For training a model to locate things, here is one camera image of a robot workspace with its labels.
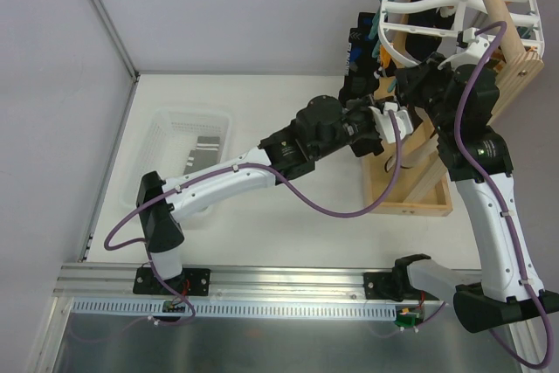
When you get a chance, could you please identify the white slotted cable duct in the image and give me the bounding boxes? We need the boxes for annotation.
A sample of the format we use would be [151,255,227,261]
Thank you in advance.
[72,298,397,321]

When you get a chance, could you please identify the purple cable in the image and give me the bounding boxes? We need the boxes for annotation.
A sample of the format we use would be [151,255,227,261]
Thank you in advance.
[453,21,551,369]
[104,111,404,326]

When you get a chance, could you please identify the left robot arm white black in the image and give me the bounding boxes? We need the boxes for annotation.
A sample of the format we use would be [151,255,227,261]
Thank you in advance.
[136,96,398,297]

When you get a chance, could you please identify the aluminium mounting rail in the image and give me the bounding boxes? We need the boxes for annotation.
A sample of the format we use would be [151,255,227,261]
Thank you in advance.
[52,263,390,303]

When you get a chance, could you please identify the white plastic laundry basket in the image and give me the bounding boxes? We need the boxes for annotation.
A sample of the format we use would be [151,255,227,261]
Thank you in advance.
[119,107,232,211]

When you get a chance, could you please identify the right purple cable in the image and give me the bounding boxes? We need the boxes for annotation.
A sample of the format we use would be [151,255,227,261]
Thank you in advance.
[453,21,551,369]

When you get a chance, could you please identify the white round clip hanger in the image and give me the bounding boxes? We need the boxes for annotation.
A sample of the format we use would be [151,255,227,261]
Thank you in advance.
[377,0,545,67]

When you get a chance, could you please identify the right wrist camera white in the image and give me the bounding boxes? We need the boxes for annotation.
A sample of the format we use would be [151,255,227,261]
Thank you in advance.
[438,28,490,70]

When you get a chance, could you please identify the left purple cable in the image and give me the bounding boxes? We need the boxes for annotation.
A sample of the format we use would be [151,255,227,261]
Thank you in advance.
[104,111,404,326]

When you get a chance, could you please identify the wooden hanger stand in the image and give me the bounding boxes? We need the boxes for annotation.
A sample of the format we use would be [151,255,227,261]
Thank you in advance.
[360,0,545,218]

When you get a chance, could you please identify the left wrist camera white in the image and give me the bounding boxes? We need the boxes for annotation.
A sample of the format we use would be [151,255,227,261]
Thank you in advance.
[369,101,414,144]

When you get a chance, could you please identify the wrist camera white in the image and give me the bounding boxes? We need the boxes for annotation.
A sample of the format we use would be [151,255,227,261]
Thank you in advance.
[438,28,490,70]
[369,101,414,144]

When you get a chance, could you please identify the black sock plain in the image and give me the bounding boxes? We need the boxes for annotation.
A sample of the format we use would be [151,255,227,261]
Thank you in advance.
[338,12,396,106]

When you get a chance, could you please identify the grey sock white stripes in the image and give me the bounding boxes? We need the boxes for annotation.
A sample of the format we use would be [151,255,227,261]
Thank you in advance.
[183,136,220,175]

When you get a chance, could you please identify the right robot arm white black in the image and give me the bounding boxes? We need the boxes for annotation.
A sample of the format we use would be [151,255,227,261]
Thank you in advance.
[391,53,558,333]

